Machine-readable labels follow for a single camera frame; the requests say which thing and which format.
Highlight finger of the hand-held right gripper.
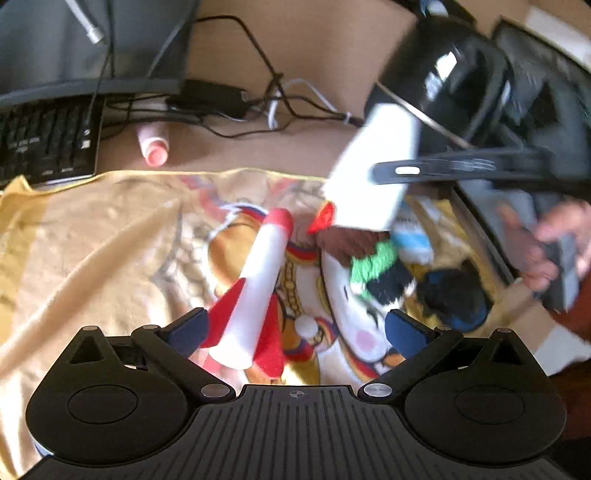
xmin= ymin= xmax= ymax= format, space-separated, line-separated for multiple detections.
xmin=372 ymin=148 xmax=555 ymax=185

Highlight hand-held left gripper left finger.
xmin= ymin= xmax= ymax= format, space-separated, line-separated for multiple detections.
xmin=51 ymin=308 xmax=236 ymax=404

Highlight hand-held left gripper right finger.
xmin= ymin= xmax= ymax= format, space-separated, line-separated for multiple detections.
xmin=358 ymin=310 xmax=541 ymax=404

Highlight red and white plush rocket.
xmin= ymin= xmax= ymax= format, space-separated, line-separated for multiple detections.
xmin=201 ymin=208 xmax=296 ymax=380

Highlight blue and white wipes pack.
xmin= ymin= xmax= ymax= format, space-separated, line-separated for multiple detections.
xmin=392 ymin=198 xmax=437 ymax=266

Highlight white paper tissue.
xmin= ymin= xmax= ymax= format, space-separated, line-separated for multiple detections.
xmin=323 ymin=104 xmax=422 ymax=232

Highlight person's right forearm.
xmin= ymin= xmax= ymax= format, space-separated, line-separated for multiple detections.
xmin=531 ymin=300 xmax=591 ymax=444

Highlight person's right hand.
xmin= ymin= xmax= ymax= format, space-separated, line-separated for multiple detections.
xmin=499 ymin=199 xmax=591 ymax=301

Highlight crochet doll green sweater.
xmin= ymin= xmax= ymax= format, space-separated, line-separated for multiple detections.
xmin=307 ymin=202 xmax=419 ymax=308

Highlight black round appliance wooden legs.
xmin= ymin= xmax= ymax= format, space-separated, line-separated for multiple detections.
xmin=362 ymin=14 xmax=513 ymax=153

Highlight black framed monitor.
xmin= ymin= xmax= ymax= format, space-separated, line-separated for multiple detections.
xmin=450 ymin=18 xmax=591 ymax=287

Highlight yellow printed towel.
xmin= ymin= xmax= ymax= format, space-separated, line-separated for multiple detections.
xmin=0 ymin=168 xmax=513 ymax=478

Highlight pink and white cylinder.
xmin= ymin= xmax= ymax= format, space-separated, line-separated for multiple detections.
xmin=137 ymin=126 xmax=169 ymax=168

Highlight black power adapter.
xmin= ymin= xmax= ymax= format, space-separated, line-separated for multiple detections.
xmin=166 ymin=79 xmax=247 ymax=121

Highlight black keyboard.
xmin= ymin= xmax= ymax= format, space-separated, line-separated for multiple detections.
xmin=0 ymin=97 xmax=105 ymax=188

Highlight black computer monitor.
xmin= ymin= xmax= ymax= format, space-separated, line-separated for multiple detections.
xmin=0 ymin=0 xmax=199 ymax=109

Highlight white desk cable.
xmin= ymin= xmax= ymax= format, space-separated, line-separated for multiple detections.
xmin=268 ymin=78 xmax=356 ymax=130

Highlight thin black cable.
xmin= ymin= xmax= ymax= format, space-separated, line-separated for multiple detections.
xmin=104 ymin=99 xmax=278 ymax=139

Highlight black power cable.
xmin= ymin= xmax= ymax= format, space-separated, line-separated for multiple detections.
xmin=196 ymin=16 xmax=365 ymax=139

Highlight black hanging cable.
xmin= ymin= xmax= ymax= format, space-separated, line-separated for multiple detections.
xmin=83 ymin=0 xmax=116 ymax=139

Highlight white cable with metal plug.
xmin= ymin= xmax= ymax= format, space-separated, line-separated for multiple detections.
xmin=62 ymin=0 xmax=103 ymax=44

